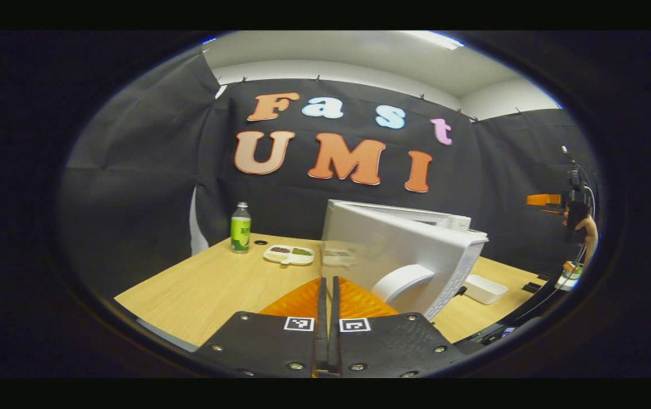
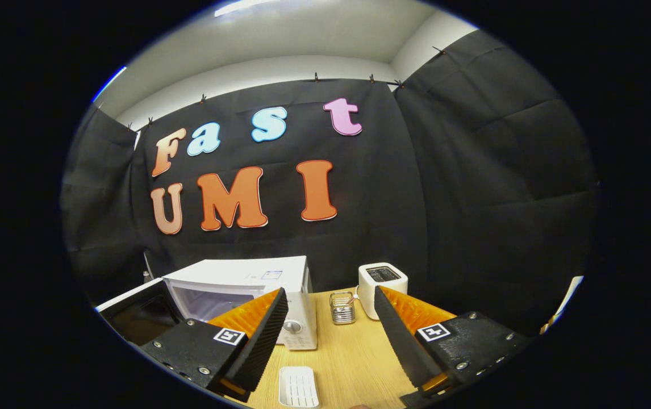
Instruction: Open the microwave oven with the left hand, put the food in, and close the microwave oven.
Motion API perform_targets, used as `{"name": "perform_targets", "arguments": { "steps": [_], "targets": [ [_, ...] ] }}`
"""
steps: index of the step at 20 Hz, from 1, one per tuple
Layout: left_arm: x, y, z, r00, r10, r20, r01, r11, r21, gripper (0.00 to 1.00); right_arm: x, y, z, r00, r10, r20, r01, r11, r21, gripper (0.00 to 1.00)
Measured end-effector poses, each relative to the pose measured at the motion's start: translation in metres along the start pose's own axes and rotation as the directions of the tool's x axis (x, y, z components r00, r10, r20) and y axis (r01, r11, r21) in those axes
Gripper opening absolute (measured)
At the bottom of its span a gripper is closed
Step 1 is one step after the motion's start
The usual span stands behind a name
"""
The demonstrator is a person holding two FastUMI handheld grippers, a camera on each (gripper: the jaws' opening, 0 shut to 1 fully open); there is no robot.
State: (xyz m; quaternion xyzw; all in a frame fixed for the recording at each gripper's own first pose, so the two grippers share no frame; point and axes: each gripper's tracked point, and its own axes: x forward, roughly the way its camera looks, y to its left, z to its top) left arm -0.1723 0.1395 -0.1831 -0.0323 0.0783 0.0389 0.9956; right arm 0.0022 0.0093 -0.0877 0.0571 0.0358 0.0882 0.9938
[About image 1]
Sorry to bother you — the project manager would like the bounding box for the white microwave oven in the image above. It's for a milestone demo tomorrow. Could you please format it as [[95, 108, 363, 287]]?
[[321, 199, 489, 322]]

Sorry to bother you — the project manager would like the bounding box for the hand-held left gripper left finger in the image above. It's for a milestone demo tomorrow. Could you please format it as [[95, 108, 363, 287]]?
[[192, 277, 329, 378]]

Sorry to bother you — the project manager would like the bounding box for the black backdrop cloth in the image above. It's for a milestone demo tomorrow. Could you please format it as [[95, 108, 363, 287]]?
[[56, 51, 602, 285]]

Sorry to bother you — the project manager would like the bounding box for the ceiling light panel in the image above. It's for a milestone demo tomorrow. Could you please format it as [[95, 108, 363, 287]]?
[[410, 31, 466, 51]]

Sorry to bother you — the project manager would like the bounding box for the white divided food plate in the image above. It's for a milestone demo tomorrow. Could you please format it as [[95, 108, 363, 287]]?
[[262, 244, 316, 267]]

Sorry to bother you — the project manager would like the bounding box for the green label drink bottle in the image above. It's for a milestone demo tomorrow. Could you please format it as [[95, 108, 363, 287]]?
[[230, 202, 252, 254]]

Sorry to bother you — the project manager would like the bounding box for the white ridged tray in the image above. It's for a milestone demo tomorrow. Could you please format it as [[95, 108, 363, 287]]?
[[462, 274, 510, 306]]

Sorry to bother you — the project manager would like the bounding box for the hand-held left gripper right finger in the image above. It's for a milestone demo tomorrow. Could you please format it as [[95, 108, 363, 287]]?
[[331, 277, 466, 378]]

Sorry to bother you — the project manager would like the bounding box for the thin grey stand pole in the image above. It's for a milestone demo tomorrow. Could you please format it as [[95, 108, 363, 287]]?
[[560, 145, 594, 197]]

